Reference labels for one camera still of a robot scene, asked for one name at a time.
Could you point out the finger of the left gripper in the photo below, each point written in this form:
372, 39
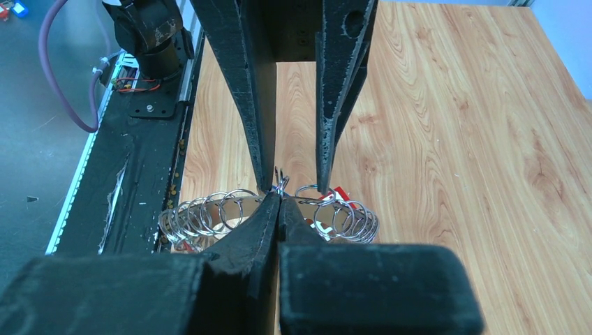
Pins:
342, 54
237, 36

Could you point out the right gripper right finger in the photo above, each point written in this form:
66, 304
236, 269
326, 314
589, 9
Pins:
369, 288

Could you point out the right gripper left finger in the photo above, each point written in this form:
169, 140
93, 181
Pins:
227, 289

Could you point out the large metal keyring with rings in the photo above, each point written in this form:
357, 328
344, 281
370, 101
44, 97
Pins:
195, 225

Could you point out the white slotted cable duct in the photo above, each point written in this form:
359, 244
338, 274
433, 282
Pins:
77, 178

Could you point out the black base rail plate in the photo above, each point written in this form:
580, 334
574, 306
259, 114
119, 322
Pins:
134, 171

